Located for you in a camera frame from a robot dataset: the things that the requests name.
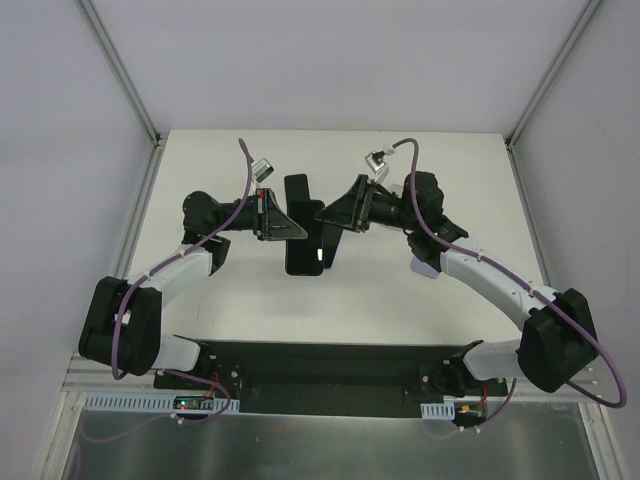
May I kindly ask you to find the clear phone case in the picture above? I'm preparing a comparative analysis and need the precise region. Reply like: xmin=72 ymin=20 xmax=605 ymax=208
xmin=386 ymin=183 xmax=403 ymax=197

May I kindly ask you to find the blue phone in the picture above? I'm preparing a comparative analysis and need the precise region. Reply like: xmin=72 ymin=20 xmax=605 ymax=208
xmin=322 ymin=223 xmax=343 ymax=270

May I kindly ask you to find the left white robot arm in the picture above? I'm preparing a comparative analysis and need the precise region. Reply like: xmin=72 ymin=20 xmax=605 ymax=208
xmin=78 ymin=188 xmax=307 ymax=389

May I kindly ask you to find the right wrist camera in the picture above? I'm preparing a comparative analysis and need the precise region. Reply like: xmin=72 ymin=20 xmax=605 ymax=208
xmin=365 ymin=150 xmax=389 ymax=182

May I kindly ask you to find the left aluminium frame post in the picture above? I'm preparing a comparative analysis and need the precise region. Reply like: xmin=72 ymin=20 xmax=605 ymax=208
xmin=74 ymin=0 xmax=163 ymax=147

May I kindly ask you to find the aluminium frame post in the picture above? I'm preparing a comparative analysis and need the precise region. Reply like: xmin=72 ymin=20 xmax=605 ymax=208
xmin=505 ymin=0 xmax=605 ymax=152
xmin=74 ymin=0 xmax=163 ymax=147

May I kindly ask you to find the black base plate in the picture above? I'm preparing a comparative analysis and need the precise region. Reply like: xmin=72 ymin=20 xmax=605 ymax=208
xmin=152 ymin=339 xmax=521 ymax=416

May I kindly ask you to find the right white cable duct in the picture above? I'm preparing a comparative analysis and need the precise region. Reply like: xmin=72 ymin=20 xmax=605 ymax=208
xmin=420 ymin=401 xmax=456 ymax=421

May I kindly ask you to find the white cable duct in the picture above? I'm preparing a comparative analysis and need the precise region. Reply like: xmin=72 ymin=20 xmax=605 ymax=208
xmin=420 ymin=401 xmax=456 ymax=421
xmin=84 ymin=392 xmax=240 ymax=415

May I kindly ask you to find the aluminium rail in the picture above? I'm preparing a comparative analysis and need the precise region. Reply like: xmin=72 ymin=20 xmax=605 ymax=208
xmin=63 ymin=349 xmax=601 ymax=401

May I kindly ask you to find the left white cable duct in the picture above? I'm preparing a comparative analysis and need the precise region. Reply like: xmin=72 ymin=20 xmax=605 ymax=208
xmin=84 ymin=392 xmax=240 ymax=415

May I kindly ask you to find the right aluminium frame post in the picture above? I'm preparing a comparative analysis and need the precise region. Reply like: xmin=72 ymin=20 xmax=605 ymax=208
xmin=505 ymin=0 xmax=605 ymax=152

